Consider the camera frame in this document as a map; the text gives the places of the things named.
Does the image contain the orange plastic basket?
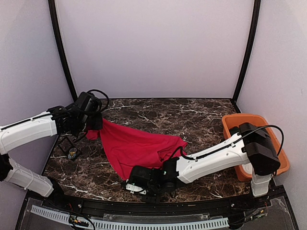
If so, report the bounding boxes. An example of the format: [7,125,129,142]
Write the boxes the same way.
[222,113,290,182]

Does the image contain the black front rail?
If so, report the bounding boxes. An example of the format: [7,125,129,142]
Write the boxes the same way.
[26,186,286,218]

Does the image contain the black left frame post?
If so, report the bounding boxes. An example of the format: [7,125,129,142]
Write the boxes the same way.
[48,0,78,102]

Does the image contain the black frame post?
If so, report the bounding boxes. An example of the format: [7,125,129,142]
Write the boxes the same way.
[48,0,78,102]
[232,0,261,104]

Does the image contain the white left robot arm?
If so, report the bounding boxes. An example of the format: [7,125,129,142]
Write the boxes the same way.
[0,90,110,209]

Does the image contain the round brooch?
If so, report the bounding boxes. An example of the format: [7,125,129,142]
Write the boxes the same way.
[68,148,78,160]

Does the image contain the white slotted cable duct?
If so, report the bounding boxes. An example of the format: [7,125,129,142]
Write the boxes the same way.
[30,205,229,230]

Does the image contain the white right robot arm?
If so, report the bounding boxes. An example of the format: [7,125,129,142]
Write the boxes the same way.
[125,123,282,208]

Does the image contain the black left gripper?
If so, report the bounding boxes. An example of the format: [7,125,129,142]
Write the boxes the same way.
[76,111,103,132]

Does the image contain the black brooch display box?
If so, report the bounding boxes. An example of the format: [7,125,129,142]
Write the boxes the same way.
[58,136,82,161]

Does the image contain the magenta t-shirt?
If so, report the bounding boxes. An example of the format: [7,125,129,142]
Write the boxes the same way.
[86,119,188,180]

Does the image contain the black right frame post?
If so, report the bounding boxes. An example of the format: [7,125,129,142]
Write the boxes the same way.
[232,0,261,104]

